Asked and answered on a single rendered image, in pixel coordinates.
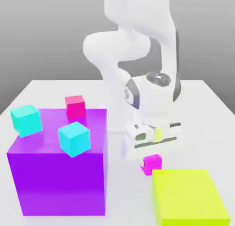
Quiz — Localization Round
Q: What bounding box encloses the large yellow-green box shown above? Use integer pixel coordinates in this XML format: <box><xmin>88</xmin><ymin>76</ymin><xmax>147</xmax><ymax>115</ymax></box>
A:
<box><xmin>151</xmin><ymin>169</ymin><xmax>231</xmax><ymax>226</ymax></box>

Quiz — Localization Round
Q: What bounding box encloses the small cyan cube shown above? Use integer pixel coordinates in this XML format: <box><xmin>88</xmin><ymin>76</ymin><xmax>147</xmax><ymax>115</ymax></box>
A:
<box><xmin>10</xmin><ymin>104</ymin><xmax>43</xmax><ymax>138</ymax></box>
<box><xmin>57</xmin><ymin>121</ymin><xmax>92</xmax><ymax>158</ymax></box>

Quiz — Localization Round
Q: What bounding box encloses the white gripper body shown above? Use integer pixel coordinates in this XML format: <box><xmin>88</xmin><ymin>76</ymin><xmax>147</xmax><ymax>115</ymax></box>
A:
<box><xmin>122</xmin><ymin>130</ymin><xmax>184</xmax><ymax>161</ymax></box>

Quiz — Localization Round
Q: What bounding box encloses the small magenta cube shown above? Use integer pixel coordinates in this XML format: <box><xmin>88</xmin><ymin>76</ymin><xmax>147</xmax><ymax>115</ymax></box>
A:
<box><xmin>140</xmin><ymin>154</ymin><xmax>163</xmax><ymax>176</ymax></box>

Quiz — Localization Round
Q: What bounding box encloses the large purple box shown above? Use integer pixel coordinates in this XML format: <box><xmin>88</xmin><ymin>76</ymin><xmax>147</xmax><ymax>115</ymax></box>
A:
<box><xmin>6</xmin><ymin>108</ymin><xmax>108</xmax><ymax>217</ymax></box>

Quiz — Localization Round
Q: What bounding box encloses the small pink cube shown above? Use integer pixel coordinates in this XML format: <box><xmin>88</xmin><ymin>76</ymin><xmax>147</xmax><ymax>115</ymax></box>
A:
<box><xmin>65</xmin><ymin>95</ymin><xmax>87</xmax><ymax>121</ymax></box>

